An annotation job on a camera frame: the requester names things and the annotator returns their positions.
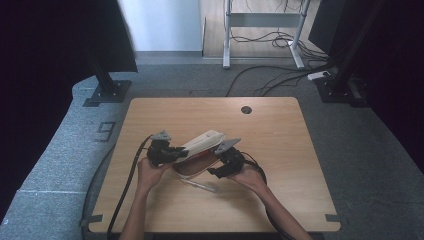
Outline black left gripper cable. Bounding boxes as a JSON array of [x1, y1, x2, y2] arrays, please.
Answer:
[[106, 134, 154, 240]]

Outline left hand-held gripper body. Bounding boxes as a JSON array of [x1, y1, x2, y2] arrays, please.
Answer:
[[145, 129, 177, 168]]

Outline black metal stand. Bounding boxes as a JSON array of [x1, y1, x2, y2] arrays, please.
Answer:
[[82, 54, 133, 108], [314, 0, 388, 108]]

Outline person's left hand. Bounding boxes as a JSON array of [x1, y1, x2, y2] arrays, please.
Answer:
[[136, 156, 172, 196]]

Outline black curtain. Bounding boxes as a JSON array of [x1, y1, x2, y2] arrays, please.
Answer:
[[0, 0, 139, 221]]

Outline transparent plastic pen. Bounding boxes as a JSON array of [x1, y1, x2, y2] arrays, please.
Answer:
[[179, 177, 222, 195]]

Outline person's right hand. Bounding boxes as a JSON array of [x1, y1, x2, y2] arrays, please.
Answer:
[[227, 163, 268, 198]]

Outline bundle of black floor cables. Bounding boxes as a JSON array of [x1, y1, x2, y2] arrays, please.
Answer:
[[225, 0, 338, 98]]

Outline grey tape piece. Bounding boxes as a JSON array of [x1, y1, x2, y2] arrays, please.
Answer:
[[324, 213, 348, 225], [79, 214, 105, 228]]

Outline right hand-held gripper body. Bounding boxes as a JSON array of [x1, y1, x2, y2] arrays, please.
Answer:
[[214, 137, 249, 175]]

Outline white power strip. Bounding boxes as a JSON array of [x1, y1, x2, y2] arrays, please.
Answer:
[[306, 70, 331, 82]]

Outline white metal desk frame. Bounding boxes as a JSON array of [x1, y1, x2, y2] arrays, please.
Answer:
[[222, 0, 311, 70]]

